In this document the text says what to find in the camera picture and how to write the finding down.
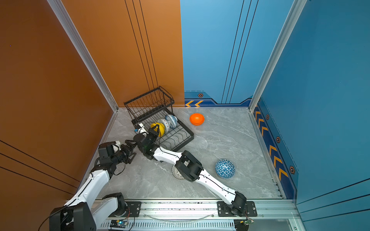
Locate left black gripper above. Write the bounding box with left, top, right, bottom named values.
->
left=111, top=141, right=137, bottom=167

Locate yellow plastic bowl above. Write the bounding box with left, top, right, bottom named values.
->
left=150, top=122, right=166, bottom=137

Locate blue floral white bowl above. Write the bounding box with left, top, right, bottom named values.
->
left=165, top=114, right=178, bottom=129

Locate orange plastic bowl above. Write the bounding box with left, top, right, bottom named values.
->
left=189, top=113, right=205, bottom=126

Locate green patterned white bowl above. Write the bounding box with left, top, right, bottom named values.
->
left=157, top=118, right=171, bottom=134

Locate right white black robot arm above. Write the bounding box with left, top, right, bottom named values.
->
left=134, top=127, right=247, bottom=217

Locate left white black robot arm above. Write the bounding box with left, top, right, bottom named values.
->
left=49, top=140, right=137, bottom=231

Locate white red-dotted bowl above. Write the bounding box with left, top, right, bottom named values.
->
left=172, top=165, right=185, bottom=180

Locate left green circuit board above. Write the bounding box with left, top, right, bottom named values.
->
left=109, top=219, right=129, bottom=229

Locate green circuit board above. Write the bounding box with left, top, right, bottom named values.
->
left=109, top=219, right=129, bottom=229
left=243, top=218, right=254, bottom=226

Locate dark blue geometric bowl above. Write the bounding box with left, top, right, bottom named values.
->
left=215, top=159, right=236, bottom=179

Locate right green circuit board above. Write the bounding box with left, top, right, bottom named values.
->
left=243, top=218, right=254, bottom=226

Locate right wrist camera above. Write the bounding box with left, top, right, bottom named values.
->
left=135, top=123, right=147, bottom=137

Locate black wire dish rack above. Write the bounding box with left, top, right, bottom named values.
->
left=124, top=86, right=194, bottom=152

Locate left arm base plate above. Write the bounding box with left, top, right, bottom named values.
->
left=108, top=201, right=142, bottom=218

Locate aluminium front rail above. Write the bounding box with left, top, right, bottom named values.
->
left=96, top=198, right=305, bottom=231

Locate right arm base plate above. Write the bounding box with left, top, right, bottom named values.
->
left=217, top=201, right=258, bottom=218

